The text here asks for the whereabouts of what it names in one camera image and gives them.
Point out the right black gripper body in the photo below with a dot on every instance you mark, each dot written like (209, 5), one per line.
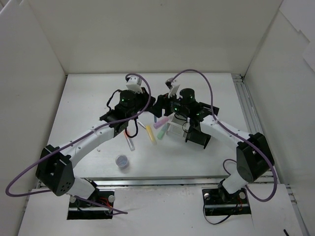
(162, 104)

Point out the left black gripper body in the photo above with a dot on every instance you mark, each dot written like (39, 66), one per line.
(145, 102)

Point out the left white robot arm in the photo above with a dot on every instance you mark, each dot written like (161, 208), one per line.
(56, 165)

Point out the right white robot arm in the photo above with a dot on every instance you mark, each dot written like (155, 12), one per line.
(253, 155)

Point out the white slotted pen holder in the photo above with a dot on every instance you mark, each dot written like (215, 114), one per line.
(176, 127)

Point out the purple highlighter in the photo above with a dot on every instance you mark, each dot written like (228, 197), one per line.
(161, 122)

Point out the green highlighter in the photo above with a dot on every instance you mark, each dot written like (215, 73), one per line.
(162, 132)

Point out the yellow highlighter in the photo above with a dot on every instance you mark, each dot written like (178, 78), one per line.
(151, 134)

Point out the black slotted pen holder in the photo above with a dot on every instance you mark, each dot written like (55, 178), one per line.
(199, 136)

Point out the orange capped glue stick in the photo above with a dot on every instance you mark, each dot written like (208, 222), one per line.
(129, 142)

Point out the small clear glitter jar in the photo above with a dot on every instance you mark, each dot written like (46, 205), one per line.
(122, 161)

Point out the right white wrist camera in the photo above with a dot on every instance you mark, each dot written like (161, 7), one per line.
(173, 87)

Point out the black handled scissors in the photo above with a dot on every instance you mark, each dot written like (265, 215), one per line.
(141, 124)

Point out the aluminium right rail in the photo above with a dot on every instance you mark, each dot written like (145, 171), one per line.
(253, 124)

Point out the aluminium rail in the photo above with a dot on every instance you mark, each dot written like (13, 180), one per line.
(150, 181)
(253, 124)

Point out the aluminium front rail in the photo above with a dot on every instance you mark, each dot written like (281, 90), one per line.
(150, 181)

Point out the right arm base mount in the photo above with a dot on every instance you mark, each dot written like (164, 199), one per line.
(219, 206)

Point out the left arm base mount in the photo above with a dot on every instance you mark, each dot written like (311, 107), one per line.
(88, 202)

